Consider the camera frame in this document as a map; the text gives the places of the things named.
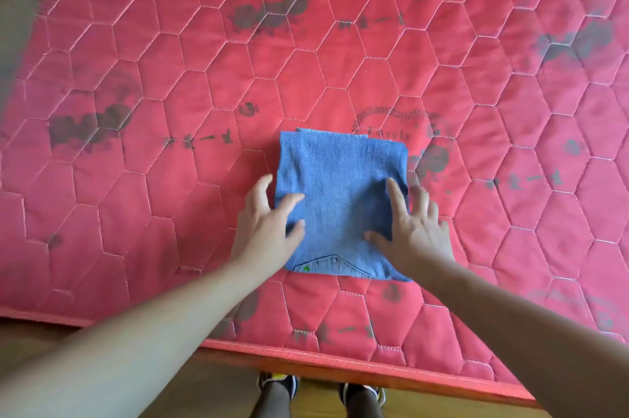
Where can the person's left leg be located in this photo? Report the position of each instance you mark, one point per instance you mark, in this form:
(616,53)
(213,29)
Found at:
(271,403)

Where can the person's black yellow right shoe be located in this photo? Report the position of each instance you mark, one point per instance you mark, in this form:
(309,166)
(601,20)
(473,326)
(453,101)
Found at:
(349,389)

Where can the person's right leg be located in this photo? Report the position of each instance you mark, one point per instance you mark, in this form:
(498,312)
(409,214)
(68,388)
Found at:
(363,405)

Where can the person's leg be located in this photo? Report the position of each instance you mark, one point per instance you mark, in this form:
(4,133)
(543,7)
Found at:
(363,405)
(271,403)

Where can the person's black yellow shoe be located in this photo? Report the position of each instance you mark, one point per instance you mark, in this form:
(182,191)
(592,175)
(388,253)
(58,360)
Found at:
(349,389)
(287,381)

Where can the red quilted mattress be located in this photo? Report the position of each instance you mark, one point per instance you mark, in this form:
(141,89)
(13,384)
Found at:
(147,88)

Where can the person's right forearm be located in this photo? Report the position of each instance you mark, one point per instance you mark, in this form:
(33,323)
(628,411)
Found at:
(540,334)

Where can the person's right hand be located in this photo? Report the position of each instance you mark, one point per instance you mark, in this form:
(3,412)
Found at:
(417,241)

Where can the person's left hand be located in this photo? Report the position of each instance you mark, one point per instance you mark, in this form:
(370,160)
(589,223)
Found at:
(263,236)

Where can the light blue jeans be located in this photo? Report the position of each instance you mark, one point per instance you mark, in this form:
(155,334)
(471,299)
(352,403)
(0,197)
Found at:
(339,172)

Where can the person's left forearm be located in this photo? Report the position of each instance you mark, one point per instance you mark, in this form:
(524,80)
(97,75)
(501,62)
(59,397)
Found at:
(113,354)

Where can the person's black yellow left shoe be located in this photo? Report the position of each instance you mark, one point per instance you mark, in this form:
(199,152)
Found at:
(287,381)

